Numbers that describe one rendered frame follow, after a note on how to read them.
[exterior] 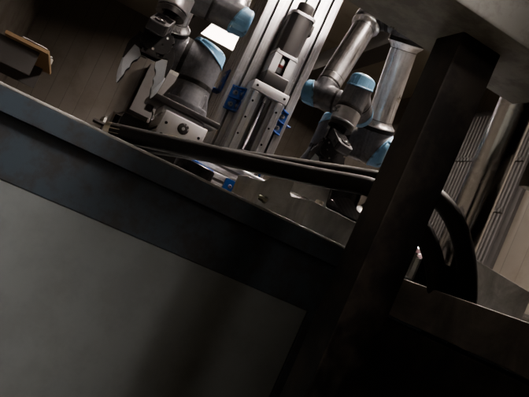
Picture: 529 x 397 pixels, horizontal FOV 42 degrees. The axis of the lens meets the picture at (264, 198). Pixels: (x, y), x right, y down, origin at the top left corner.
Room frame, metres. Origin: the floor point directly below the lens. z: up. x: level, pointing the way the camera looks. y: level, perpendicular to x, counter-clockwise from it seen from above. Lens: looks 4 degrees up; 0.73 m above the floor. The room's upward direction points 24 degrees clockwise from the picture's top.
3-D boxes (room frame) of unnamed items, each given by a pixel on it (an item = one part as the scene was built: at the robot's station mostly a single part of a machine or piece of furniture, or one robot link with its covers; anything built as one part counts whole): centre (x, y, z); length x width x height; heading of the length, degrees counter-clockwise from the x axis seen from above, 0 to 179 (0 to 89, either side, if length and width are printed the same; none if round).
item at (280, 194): (1.56, -0.12, 0.87); 0.50 x 0.26 x 0.14; 20
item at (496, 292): (1.76, -0.43, 0.86); 0.50 x 0.26 x 0.11; 37
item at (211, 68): (2.16, 0.36, 1.20); 0.13 x 0.12 x 0.14; 101
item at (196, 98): (2.16, 0.35, 1.09); 0.15 x 0.15 x 0.10
